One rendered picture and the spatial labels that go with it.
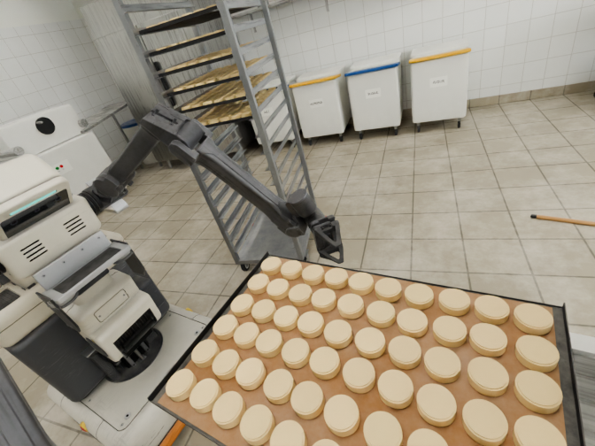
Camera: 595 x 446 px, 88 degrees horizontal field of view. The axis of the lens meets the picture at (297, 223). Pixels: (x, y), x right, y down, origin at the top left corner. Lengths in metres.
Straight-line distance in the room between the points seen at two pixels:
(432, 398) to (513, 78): 4.15
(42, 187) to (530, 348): 1.14
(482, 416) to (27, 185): 1.11
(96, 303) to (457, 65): 3.41
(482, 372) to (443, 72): 3.30
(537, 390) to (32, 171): 1.19
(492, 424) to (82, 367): 1.49
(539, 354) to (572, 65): 4.16
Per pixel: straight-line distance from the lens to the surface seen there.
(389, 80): 3.66
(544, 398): 0.55
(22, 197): 1.09
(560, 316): 0.67
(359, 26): 4.28
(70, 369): 1.65
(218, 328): 0.68
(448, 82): 3.68
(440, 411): 0.52
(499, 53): 4.38
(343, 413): 0.52
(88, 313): 1.29
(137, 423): 1.55
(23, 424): 0.65
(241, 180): 0.85
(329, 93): 3.77
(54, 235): 1.19
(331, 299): 0.64
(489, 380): 0.55
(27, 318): 1.51
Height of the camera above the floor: 1.39
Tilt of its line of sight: 33 degrees down
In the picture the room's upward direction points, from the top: 17 degrees counter-clockwise
